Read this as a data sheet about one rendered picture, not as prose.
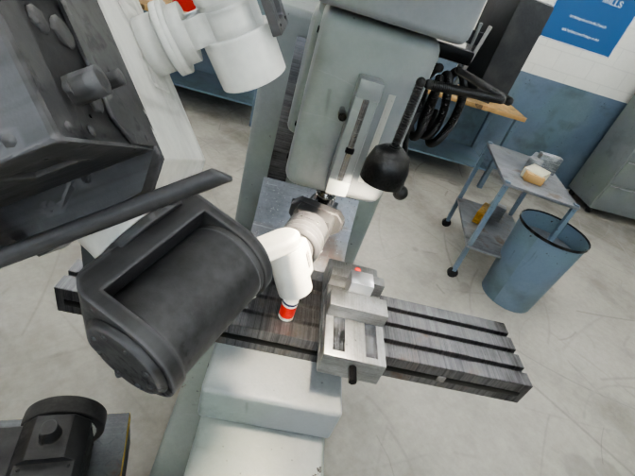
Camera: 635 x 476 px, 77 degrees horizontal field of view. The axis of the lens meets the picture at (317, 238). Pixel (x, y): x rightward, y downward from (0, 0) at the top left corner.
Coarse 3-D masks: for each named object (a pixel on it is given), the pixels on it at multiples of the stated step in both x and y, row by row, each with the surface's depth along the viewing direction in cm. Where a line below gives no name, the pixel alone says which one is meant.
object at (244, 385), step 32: (224, 352) 100; (256, 352) 102; (224, 384) 93; (256, 384) 95; (288, 384) 98; (320, 384) 100; (224, 416) 97; (256, 416) 96; (288, 416) 96; (320, 416) 95
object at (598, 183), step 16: (624, 112) 468; (624, 128) 462; (608, 144) 480; (624, 144) 457; (592, 160) 498; (608, 160) 475; (624, 160) 452; (576, 176) 519; (592, 176) 492; (608, 176) 469; (624, 176) 460; (576, 192) 512; (592, 192) 486; (608, 192) 472; (624, 192) 471; (608, 208) 485; (624, 208) 484
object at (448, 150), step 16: (144, 0) 379; (176, 0) 384; (192, 0) 382; (176, 80) 416; (192, 80) 429; (208, 80) 443; (224, 96) 416; (240, 96) 429; (496, 112) 410; (512, 112) 415; (480, 128) 491; (512, 128) 421; (416, 144) 455; (448, 144) 487; (448, 160) 447; (464, 160) 457
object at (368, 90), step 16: (368, 80) 62; (352, 96) 66; (368, 96) 63; (352, 112) 65; (368, 112) 65; (352, 128) 67; (368, 128) 67; (352, 144) 68; (336, 160) 70; (352, 160) 70; (336, 176) 72; (336, 192) 73
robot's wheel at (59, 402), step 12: (60, 396) 104; (72, 396) 105; (36, 408) 102; (48, 408) 101; (60, 408) 102; (72, 408) 103; (84, 408) 105; (96, 408) 108; (24, 420) 102; (96, 420) 107; (96, 432) 110
